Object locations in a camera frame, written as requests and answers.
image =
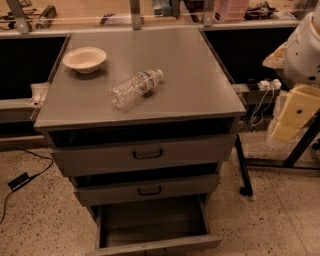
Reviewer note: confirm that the grey bottom drawer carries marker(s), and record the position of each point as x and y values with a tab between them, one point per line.
162	227

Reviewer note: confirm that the clear plastic water bottle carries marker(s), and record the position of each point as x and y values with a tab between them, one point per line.
133	88

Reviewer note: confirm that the grey middle drawer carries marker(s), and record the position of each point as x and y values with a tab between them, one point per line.
146	190

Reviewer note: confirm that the grey top drawer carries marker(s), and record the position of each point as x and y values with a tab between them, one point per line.
132	156

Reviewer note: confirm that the black tool on shelf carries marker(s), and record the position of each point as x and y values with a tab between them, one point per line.
46	17

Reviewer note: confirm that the white paper bowl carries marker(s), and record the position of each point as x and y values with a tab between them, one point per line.
85	60

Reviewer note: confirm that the black power adapter with cable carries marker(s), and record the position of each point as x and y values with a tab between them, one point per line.
23	179

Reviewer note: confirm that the pink plastic basket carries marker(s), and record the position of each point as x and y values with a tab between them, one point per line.
230	10

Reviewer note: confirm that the grey drawer cabinet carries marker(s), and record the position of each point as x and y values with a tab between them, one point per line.
194	98

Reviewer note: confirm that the black table leg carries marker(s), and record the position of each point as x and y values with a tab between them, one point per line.
246	189

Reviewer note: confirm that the grey drawer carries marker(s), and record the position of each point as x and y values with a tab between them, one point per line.
146	190
162	227
132	156

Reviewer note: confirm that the dark side table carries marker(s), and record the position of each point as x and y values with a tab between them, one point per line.
292	163

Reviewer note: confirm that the white plugs on power strip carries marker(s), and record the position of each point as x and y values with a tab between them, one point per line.
273	84

